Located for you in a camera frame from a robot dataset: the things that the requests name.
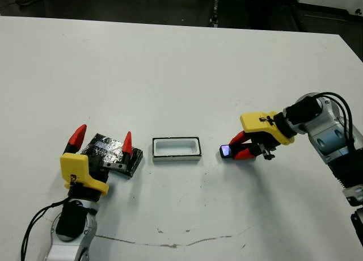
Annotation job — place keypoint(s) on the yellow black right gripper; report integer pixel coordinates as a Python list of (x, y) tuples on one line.
[(261, 122)]

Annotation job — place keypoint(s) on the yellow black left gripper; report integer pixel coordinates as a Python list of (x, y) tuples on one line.
[(75, 168)]

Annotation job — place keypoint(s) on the black shiny box lid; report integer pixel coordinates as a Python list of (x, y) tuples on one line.
[(109, 147)]

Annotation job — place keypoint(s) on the small black camera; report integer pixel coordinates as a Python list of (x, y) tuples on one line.
[(225, 151)]

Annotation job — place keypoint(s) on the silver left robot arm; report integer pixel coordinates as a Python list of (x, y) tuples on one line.
[(73, 238)]

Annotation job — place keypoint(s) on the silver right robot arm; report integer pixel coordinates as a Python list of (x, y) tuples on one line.
[(329, 136)]

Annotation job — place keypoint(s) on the small black cabinet knob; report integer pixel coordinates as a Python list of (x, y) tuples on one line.
[(358, 12)]

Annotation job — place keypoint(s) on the white camera box base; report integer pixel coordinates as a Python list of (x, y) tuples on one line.
[(177, 158)]

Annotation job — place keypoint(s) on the black metal rack post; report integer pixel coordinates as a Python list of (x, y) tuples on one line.
[(215, 10)]

